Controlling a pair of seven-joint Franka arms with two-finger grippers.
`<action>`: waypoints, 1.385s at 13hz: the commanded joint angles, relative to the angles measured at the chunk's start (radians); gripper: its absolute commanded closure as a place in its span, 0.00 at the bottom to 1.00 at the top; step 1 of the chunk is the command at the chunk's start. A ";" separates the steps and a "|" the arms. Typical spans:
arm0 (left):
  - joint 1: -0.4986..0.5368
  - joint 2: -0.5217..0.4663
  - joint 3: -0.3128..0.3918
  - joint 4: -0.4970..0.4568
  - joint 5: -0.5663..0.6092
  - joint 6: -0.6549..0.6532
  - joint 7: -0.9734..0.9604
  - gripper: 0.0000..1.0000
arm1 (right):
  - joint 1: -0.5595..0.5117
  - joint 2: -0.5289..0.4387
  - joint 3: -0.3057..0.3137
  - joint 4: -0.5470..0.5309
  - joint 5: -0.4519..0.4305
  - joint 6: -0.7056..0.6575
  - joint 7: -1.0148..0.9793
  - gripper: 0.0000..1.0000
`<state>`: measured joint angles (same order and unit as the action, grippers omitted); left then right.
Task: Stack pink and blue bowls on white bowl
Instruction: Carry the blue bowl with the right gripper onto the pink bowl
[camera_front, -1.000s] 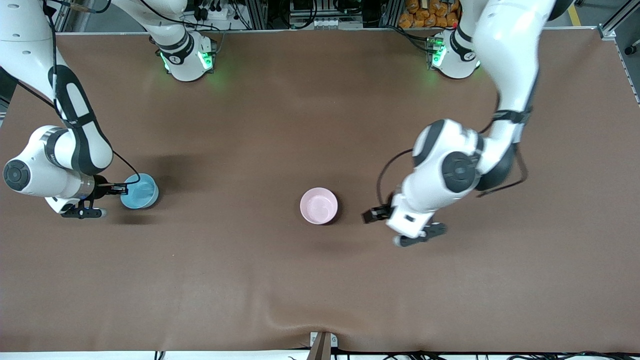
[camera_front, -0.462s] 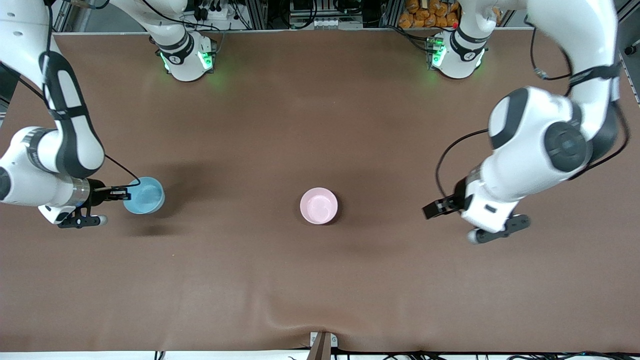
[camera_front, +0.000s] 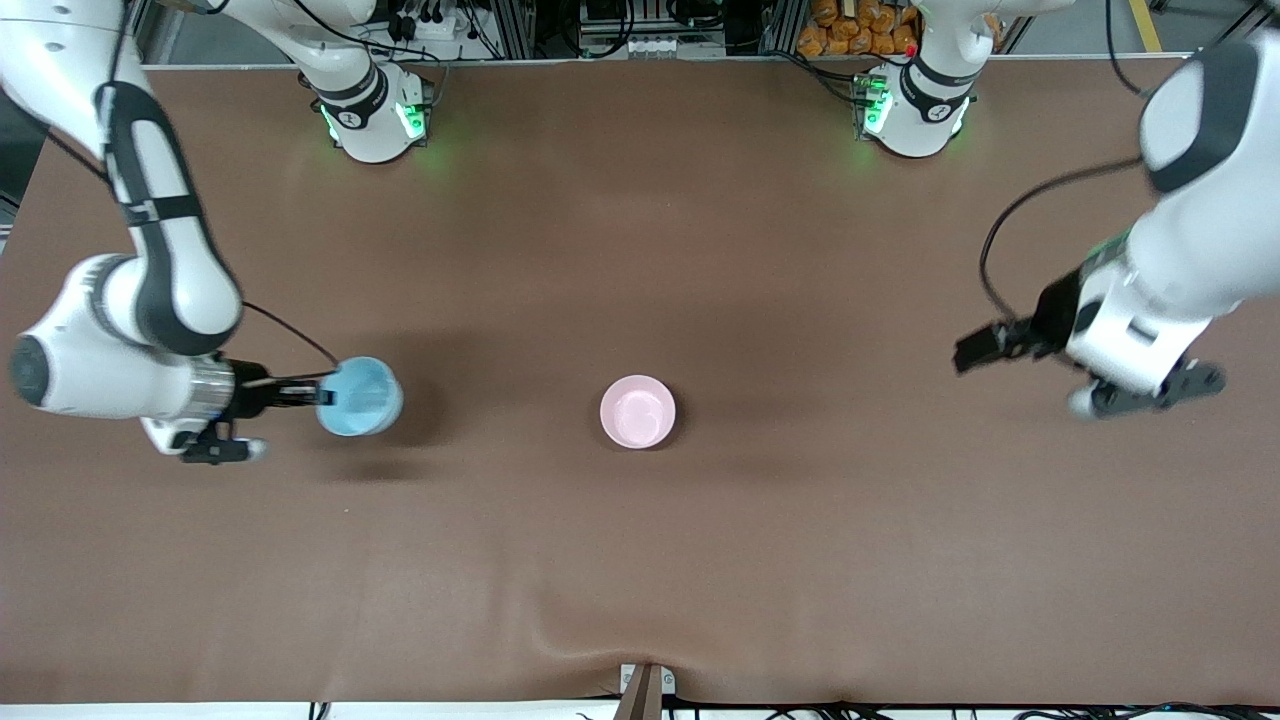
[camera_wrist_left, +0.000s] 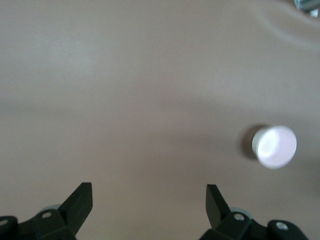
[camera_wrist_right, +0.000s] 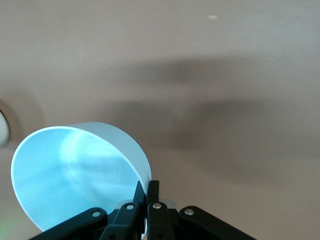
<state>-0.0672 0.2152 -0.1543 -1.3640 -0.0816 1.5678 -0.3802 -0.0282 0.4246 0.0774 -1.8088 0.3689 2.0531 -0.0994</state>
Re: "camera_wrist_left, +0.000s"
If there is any brown table cloth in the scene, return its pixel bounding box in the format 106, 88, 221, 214
0, 0, 320, 240

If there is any metal table clamp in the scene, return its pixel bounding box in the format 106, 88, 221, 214
293, 0, 320, 18

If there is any white bowl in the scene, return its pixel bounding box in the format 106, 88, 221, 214
251, 126, 271, 163

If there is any pink bowl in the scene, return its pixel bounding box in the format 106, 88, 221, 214
257, 125, 298, 170

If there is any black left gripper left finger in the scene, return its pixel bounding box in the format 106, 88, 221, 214
17, 182, 94, 240

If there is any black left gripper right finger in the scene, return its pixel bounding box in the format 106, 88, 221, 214
199, 184, 308, 240

